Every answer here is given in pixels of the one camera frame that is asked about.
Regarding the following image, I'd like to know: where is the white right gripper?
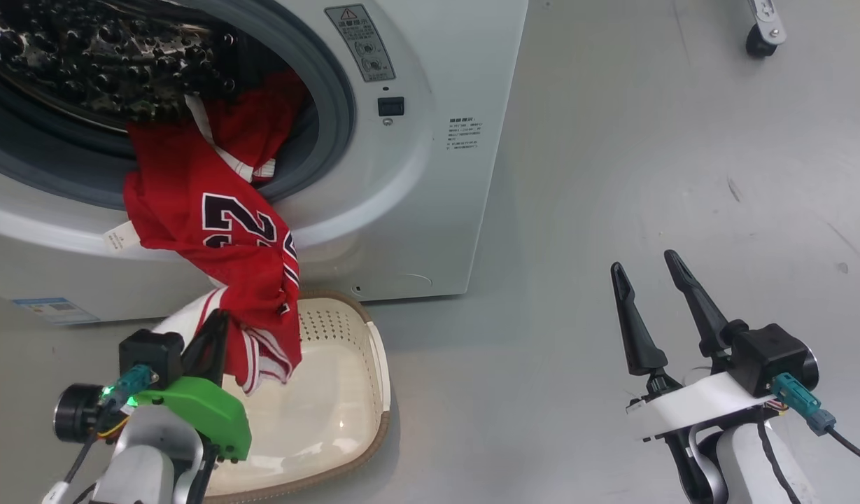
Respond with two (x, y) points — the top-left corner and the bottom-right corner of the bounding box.
(610, 249), (780, 443)

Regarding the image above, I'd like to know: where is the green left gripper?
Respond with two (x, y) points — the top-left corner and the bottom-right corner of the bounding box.
(132, 309), (253, 463)

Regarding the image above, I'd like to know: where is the red basketball jersey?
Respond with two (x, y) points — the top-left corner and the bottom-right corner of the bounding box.
(102, 70), (309, 397)

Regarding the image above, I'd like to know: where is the cream perforated laundry basket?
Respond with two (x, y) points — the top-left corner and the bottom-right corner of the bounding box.
(153, 290), (393, 503)

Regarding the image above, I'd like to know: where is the white front-load washing machine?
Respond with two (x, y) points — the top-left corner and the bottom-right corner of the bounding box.
(0, 0), (528, 326)

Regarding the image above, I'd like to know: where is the blue white energy label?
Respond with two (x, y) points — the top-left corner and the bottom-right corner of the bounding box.
(11, 297), (100, 326)

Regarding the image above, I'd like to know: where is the small printed text label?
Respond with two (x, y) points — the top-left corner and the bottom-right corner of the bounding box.
(447, 115), (481, 152)

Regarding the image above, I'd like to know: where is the grey warning sticker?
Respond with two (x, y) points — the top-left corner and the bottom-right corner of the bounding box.
(325, 3), (396, 83)

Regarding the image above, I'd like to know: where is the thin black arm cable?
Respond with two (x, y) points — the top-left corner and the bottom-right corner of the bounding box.
(755, 409), (803, 504)

